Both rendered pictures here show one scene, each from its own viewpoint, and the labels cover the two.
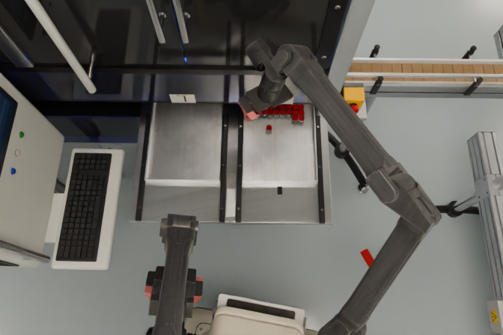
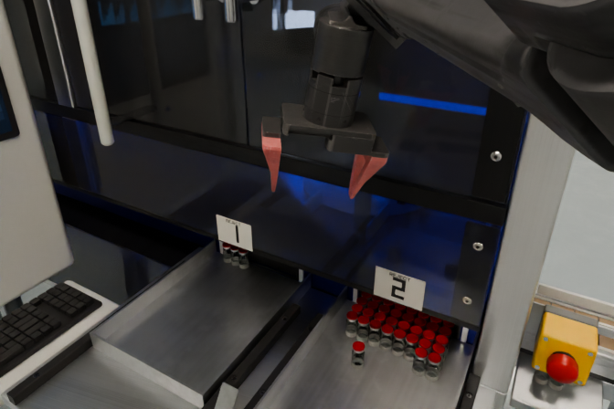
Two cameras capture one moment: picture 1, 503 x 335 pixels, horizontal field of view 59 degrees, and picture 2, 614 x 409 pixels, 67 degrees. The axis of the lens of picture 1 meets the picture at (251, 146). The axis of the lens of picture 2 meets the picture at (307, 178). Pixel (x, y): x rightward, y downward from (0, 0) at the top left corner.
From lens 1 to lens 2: 0.91 m
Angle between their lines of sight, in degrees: 45
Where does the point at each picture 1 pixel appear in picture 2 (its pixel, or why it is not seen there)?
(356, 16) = not seen: hidden behind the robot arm
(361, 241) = not seen: outside the picture
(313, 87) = not seen: outside the picture
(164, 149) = (164, 315)
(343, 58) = (544, 167)
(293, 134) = (407, 390)
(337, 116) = not seen: outside the picture
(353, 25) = not seen: hidden behind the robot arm
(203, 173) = (191, 378)
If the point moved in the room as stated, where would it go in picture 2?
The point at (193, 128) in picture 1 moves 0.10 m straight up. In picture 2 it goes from (232, 306) to (228, 266)
